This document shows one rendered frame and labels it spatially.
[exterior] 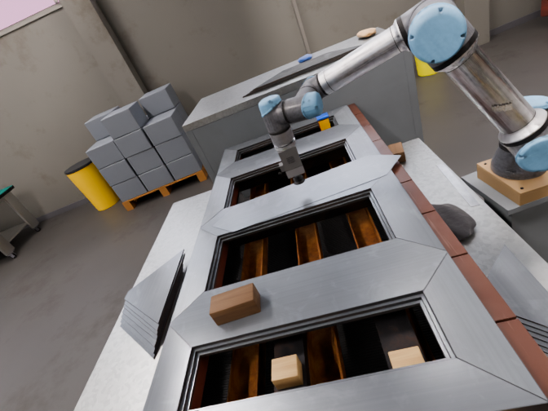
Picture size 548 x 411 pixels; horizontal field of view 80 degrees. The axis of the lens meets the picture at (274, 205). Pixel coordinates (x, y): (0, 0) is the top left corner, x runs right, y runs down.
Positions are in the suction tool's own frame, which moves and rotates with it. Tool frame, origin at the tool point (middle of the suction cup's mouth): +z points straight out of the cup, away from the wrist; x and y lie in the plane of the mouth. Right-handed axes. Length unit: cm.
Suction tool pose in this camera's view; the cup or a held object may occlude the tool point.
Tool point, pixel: (299, 181)
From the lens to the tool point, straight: 119.2
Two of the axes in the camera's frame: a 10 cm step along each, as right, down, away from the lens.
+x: 9.3, -3.4, -1.2
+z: 3.5, 7.9, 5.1
